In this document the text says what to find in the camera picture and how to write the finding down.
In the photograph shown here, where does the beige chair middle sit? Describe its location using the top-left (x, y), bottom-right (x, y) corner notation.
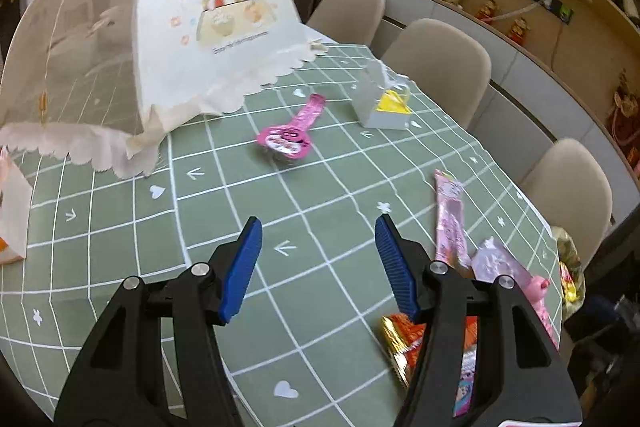
top-left (382, 18), bottom-right (491, 128)

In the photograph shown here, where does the red figurine right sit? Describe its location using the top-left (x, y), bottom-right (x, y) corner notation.
top-left (506, 16), bottom-right (529, 46)

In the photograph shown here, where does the pink spoon shaped wrapper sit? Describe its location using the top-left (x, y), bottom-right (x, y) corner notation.
top-left (256, 93), bottom-right (326, 160)

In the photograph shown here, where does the orange white paper bag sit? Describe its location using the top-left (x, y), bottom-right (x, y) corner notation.
top-left (0, 147), bottom-right (32, 265)

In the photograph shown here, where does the beige chair far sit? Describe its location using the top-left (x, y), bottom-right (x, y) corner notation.
top-left (307, 0), bottom-right (385, 46)

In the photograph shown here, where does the red gold snack bag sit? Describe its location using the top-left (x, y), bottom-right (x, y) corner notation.
top-left (381, 313), bottom-right (478, 417)

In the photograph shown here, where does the red figurine left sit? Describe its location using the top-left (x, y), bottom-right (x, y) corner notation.
top-left (475, 0), bottom-right (499, 25)

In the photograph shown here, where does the beige chair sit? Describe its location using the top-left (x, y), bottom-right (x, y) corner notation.
top-left (382, 18), bottom-right (491, 128)
top-left (307, 0), bottom-right (385, 46)
top-left (521, 138), bottom-right (613, 265)

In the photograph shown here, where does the trash bin with yellow bag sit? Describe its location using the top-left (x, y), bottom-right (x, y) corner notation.
top-left (551, 227), bottom-right (586, 319)

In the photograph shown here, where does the small grey yellow gift box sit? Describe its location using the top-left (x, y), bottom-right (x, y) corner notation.
top-left (352, 60), bottom-right (412, 130)

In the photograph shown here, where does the red figurine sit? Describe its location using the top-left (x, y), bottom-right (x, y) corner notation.
top-left (475, 0), bottom-right (499, 25)
top-left (506, 16), bottom-right (529, 46)

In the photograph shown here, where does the pink pig candy wrapper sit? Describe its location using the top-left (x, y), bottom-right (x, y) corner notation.
top-left (472, 237), bottom-right (560, 347)

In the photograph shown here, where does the green grid tablecloth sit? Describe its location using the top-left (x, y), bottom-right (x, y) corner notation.
top-left (1, 46), bottom-right (558, 426)

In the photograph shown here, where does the white mesh food cover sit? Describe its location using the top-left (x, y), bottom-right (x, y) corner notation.
top-left (1, 0), bottom-right (324, 178)

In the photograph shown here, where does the pink strip wrapper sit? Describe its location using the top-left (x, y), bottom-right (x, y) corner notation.
top-left (434, 169), bottom-right (472, 277)

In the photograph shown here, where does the beige chair nearest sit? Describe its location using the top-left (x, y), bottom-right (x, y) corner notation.
top-left (521, 138), bottom-right (613, 265)

